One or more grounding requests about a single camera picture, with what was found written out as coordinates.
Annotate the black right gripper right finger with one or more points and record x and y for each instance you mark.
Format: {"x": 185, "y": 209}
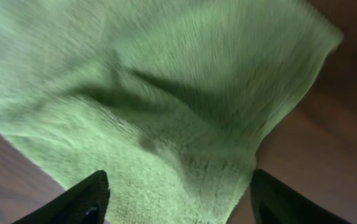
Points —
{"x": 273, "y": 202}

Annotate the light green cloth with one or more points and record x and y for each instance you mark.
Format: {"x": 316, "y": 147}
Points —
{"x": 171, "y": 98}

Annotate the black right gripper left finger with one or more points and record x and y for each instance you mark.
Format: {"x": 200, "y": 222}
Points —
{"x": 84, "y": 203}

